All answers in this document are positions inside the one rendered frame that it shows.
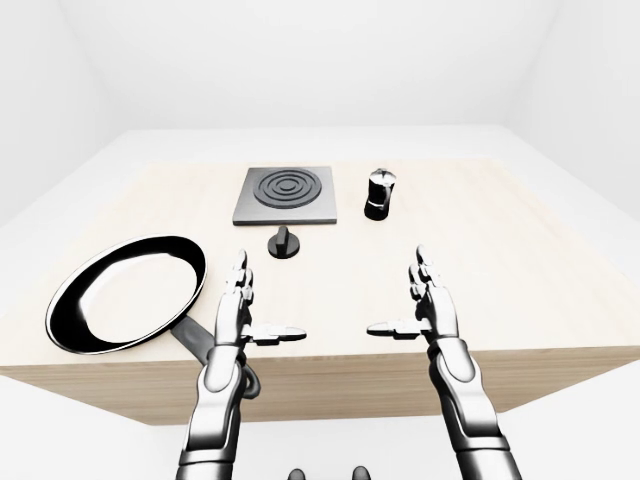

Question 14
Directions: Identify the silver robot right hand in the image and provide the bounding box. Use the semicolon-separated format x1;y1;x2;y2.
366;244;461;346

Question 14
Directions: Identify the silver robot left hand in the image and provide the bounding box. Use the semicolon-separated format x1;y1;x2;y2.
213;248;308;348

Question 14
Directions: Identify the round black stove knob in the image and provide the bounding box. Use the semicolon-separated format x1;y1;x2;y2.
267;225;303;260

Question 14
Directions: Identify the flat dark stove plate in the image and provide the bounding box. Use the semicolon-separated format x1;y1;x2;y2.
232;166;338;227

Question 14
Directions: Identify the black frying pan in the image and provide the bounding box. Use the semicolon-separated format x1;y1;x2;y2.
45;235;263;401

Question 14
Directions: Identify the black moka pot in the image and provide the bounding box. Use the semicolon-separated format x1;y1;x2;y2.
363;167;398;221

